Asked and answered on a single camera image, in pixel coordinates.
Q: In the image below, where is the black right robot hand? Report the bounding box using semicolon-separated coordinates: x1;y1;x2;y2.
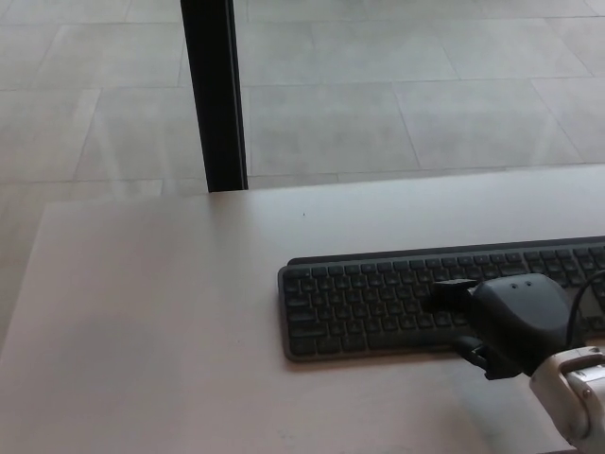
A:
420;272;574;381

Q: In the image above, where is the black wireless keyboard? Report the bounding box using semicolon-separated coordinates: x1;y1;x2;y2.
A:
277;235;605;364

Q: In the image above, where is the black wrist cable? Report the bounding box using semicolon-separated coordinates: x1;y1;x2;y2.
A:
565;269;605;350

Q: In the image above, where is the black vertical frame post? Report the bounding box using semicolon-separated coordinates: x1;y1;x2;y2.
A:
180;0;250;194

